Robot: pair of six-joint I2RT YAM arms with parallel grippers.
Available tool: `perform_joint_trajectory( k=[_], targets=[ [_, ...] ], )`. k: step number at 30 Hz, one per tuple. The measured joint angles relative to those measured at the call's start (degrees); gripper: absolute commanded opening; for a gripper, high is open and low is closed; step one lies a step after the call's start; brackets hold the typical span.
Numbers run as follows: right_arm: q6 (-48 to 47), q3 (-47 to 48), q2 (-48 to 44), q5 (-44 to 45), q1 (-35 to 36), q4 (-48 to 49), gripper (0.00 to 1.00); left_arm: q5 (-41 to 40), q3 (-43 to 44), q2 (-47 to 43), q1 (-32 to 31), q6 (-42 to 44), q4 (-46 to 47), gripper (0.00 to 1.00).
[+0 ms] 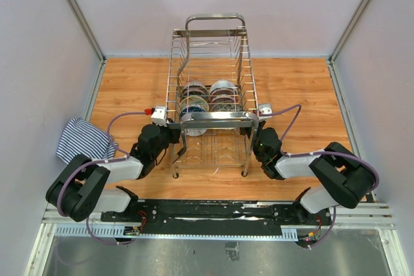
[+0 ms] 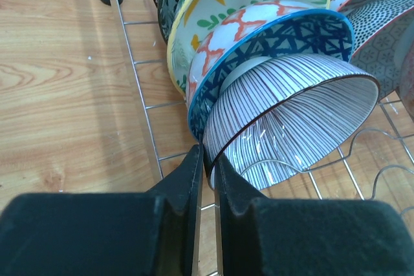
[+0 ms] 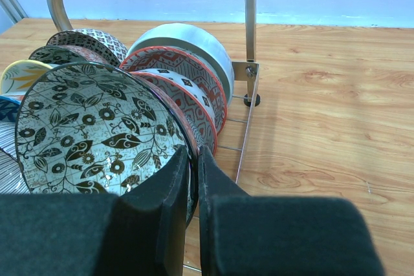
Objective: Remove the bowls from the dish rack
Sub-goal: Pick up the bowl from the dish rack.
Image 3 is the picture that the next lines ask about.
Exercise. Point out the blue triangle pattern bowl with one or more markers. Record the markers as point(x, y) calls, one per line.
point(9, 107)

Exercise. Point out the black floral red bowl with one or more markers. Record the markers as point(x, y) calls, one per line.
point(93, 128)

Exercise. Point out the silver wire dish rack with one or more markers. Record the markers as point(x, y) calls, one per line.
point(250, 30)

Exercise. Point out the brown diamond pattern bowl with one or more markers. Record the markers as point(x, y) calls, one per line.
point(103, 43)

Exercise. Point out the yellow rim leaf bowl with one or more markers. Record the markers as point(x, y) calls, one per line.
point(20, 75)

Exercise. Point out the black leaf coral bowl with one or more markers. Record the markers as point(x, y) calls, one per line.
point(61, 54)

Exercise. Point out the red ikat pattern bowl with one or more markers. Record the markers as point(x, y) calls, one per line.
point(188, 97)

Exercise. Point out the plain white bowl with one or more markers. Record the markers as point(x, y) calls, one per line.
point(197, 41)

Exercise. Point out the red geometric pattern bowl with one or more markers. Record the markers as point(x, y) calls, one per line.
point(187, 64)

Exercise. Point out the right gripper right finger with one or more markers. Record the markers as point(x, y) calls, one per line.
point(242, 234)

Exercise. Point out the striped line pattern bowl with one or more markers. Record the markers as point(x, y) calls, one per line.
point(12, 181)

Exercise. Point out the black dotted hexagon bowl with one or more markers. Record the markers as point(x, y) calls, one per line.
point(194, 136)

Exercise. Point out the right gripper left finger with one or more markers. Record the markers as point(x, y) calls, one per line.
point(139, 233)

